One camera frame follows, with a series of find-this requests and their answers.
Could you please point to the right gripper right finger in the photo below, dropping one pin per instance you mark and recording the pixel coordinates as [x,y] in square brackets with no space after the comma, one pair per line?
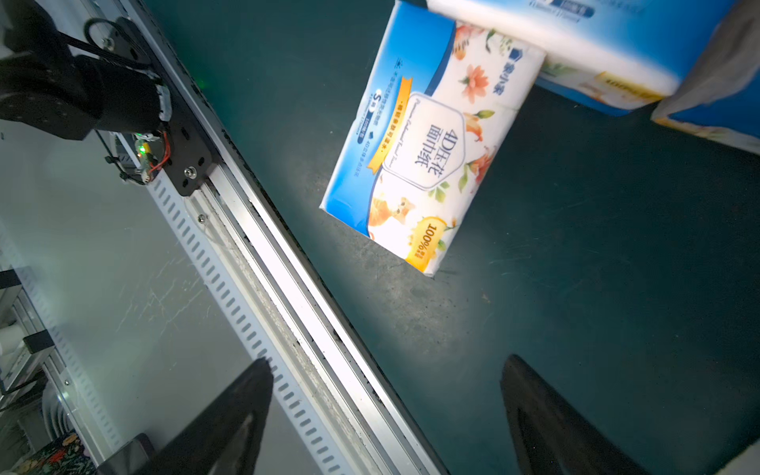
[548,434]

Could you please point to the floral tissue pack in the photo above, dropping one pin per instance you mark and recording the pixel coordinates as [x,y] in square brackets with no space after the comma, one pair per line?
[440,100]
[719,99]

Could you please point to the floral tissue pack left upper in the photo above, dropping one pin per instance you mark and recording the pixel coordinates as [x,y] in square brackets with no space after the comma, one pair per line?
[719,99]

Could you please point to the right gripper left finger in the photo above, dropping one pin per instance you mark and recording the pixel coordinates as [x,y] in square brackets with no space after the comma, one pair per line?
[226,437]

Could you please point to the blue tissue pack lower centre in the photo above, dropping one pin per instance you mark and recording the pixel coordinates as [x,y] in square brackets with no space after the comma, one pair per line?
[611,56]

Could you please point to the floral tissue pack lower left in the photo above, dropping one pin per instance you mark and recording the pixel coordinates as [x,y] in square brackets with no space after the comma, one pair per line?
[440,100]

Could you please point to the left controller board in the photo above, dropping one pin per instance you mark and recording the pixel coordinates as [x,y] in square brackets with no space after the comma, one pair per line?
[148,154]

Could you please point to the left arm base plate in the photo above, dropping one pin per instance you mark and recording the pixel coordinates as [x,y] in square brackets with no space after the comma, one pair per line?
[178,136]

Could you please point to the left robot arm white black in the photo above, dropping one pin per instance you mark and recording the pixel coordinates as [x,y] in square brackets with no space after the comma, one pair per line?
[67,86]

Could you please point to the aluminium front rail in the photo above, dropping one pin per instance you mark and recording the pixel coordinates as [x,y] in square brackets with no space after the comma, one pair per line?
[325,383]

